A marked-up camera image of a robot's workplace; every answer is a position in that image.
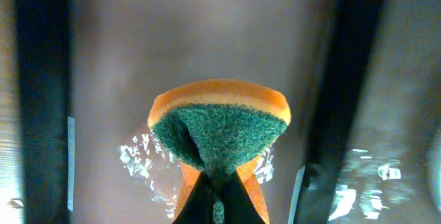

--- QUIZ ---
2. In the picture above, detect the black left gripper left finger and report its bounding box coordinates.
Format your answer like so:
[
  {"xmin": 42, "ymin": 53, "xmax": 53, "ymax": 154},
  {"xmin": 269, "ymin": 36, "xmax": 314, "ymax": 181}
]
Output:
[{"xmin": 173, "ymin": 172, "xmax": 214, "ymax": 224}]

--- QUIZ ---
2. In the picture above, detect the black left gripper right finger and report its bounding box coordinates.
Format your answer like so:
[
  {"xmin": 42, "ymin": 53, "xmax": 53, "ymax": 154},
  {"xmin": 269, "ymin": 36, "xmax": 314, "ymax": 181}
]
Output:
[{"xmin": 222, "ymin": 172, "xmax": 264, "ymax": 224}]

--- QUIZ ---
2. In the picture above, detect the green and orange sponge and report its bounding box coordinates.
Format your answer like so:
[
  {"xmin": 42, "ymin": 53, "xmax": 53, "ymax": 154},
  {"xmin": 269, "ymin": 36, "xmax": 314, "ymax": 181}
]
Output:
[{"xmin": 147, "ymin": 79, "xmax": 291, "ymax": 223}]

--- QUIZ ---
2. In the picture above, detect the large brown serving tray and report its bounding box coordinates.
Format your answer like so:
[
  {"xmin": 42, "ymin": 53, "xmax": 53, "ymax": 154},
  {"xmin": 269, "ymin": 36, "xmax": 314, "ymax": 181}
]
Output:
[{"xmin": 329, "ymin": 0, "xmax": 440, "ymax": 224}]

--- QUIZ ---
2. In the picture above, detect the small black water tray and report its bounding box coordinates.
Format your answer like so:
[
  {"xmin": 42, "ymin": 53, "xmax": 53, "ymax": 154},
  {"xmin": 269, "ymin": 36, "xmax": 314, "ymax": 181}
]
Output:
[{"xmin": 15, "ymin": 0, "xmax": 382, "ymax": 223}]

